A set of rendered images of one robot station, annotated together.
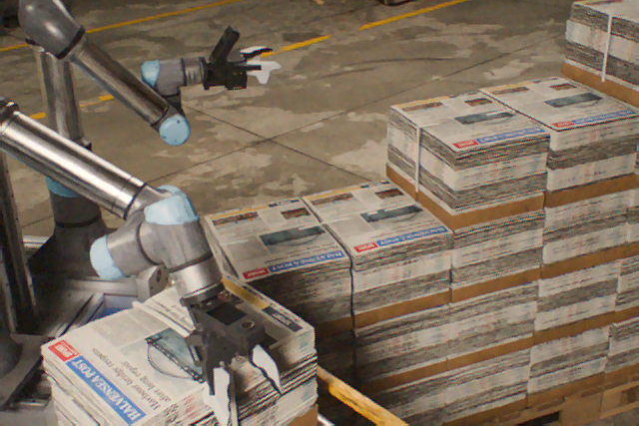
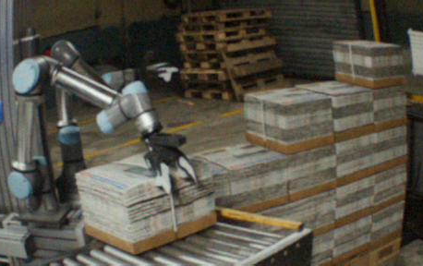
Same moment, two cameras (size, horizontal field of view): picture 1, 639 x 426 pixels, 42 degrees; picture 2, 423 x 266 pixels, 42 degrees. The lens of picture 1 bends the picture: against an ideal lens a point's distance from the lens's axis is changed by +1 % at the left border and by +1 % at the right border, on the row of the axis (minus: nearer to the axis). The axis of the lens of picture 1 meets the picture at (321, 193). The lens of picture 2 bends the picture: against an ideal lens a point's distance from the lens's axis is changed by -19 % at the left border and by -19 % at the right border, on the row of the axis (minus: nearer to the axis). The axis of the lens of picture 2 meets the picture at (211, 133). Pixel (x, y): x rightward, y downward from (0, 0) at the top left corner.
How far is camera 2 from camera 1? 0.91 m
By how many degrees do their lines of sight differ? 14
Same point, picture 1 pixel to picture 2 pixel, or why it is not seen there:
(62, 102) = (65, 98)
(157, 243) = (128, 104)
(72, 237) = (71, 168)
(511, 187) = (316, 128)
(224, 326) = (164, 138)
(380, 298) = (247, 199)
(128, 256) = (114, 114)
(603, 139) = (356, 102)
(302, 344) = (204, 170)
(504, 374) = (320, 246)
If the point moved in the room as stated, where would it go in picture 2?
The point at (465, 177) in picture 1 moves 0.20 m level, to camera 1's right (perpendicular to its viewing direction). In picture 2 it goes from (290, 121) to (331, 117)
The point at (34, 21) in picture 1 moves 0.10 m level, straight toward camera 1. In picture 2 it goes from (59, 53) to (62, 53)
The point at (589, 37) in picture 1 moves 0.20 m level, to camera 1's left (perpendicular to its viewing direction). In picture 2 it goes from (344, 57) to (310, 58)
